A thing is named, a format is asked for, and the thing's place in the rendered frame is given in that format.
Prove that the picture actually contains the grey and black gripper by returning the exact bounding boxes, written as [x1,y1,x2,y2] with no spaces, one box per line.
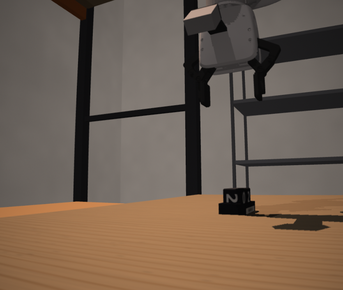
[183,1,281,107]

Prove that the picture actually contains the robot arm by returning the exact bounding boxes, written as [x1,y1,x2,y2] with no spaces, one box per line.
[183,0,280,36]

